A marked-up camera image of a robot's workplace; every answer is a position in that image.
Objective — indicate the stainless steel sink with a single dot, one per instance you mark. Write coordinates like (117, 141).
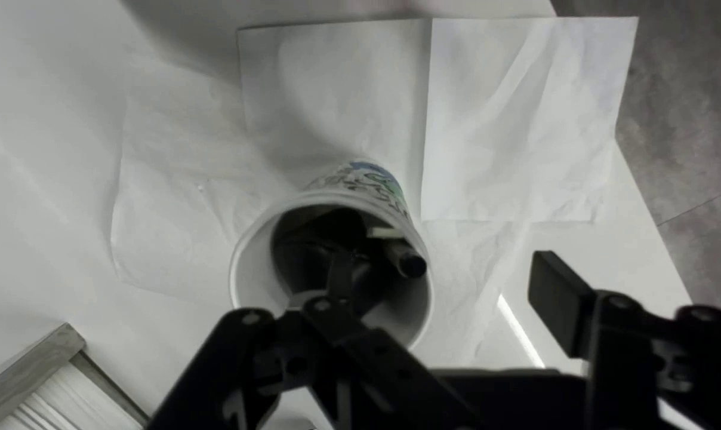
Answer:
(52, 390)

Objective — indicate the black sachet in cup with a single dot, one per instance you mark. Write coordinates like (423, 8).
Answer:
(302, 253)

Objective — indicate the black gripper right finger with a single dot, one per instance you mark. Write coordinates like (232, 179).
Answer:
(564, 302)

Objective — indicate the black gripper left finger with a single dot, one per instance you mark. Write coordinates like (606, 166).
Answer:
(342, 277)

